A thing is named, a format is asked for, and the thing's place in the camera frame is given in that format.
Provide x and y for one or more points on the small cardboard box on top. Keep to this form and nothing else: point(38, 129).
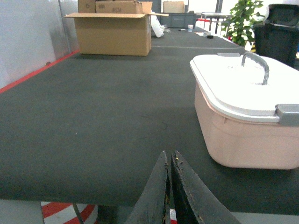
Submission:
point(115, 6)

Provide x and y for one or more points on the pink plastic storage box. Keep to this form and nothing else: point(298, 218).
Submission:
point(238, 144)

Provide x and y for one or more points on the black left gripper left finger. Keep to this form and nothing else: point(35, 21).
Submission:
point(152, 206)

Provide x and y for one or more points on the black mesh chair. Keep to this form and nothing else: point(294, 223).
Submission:
point(277, 36)

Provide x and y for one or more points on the white lid with grey handle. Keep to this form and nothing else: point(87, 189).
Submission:
point(249, 88)

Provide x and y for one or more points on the grey plastic crate far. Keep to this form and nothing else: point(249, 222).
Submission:
point(178, 20)

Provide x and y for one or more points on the large open cardboard box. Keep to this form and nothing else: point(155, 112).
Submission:
point(116, 34)

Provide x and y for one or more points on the green potted plant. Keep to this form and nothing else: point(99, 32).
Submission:
point(242, 17)

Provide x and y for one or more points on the black table mat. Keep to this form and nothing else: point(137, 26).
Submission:
point(90, 129)

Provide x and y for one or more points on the white paper cup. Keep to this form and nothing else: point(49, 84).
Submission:
point(190, 28)

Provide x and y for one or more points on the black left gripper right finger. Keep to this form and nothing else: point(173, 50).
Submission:
point(193, 200)

